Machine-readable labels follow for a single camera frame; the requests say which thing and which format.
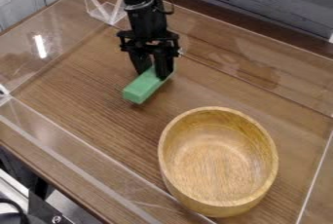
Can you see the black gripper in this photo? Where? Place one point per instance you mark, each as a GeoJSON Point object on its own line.
{"type": "Point", "coordinates": [149, 38]}

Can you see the green rectangular block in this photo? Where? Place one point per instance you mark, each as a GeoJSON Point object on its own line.
{"type": "Point", "coordinates": [139, 90]}

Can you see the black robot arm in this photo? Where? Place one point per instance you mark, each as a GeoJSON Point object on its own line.
{"type": "Point", "coordinates": [150, 44]}

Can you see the brown wooden bowl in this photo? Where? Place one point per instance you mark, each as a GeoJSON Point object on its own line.
{"type": "Point", "coordinates": [218, 160]}

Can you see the clear acrylic corner bracket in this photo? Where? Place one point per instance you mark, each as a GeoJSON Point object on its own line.
{"type": "Point", "coordinates": [107, 12]}

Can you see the clear acrylic tray wall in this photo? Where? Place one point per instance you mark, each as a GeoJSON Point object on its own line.
{"type": "Point", "coordinates": [92, 144]}

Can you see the grey metal table frame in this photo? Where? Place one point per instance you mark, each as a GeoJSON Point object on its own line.
{"type": "Point", "coordinates": [23, 208]}

